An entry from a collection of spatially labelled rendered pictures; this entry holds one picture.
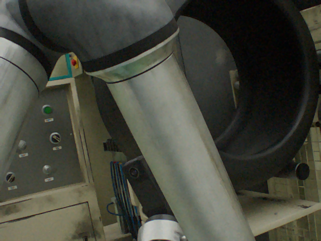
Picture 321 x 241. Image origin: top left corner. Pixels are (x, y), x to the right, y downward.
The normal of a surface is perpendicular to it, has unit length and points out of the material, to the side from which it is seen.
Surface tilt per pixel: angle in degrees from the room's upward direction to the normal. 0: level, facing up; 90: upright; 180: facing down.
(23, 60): 86
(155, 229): 35
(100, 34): 104
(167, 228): 45
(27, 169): 90
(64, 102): 90
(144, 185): 96
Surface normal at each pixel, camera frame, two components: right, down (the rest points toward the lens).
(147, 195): -0.40, 0.23
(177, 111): 0.48, 0.14
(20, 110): 0.95, 0.07
